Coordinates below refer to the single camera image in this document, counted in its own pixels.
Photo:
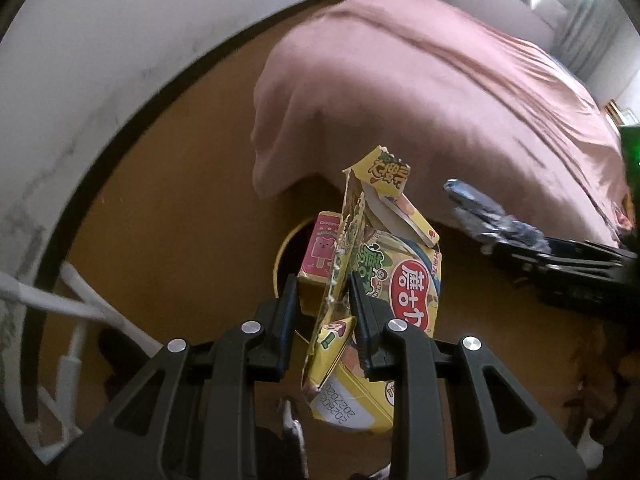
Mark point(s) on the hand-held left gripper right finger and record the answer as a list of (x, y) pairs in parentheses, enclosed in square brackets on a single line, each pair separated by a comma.
[(361, 325)]

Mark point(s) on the grey curtain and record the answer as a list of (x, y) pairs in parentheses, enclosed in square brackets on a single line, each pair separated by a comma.
[(590, 30)]

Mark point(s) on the yellow-rimmed trash bin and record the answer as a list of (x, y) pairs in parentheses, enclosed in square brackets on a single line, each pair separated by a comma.
[(281, 255)]

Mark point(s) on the gold framed object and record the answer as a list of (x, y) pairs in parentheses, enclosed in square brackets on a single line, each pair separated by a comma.
[(620, 112)]

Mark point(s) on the yellow torn snack box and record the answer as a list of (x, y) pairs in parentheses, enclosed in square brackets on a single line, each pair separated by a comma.
[(410, 285)]

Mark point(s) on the pink ice cream box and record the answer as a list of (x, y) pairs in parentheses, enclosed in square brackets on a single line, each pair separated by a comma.
[(317, 260)]

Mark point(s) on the bed with pink cover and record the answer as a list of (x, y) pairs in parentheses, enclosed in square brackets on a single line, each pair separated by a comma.
[(425, 90)]

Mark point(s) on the silver blue wrapper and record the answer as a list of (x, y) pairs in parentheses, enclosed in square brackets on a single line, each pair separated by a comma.
[(480, 212)]

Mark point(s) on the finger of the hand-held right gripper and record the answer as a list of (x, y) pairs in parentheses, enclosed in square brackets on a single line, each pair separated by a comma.
[(595, 256), (585, 287)]

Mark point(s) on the white metal rack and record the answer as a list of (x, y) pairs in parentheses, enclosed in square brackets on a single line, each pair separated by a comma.
[(45, 305)]

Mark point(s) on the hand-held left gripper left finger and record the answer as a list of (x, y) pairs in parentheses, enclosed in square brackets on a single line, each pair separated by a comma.
[(290, 320)]

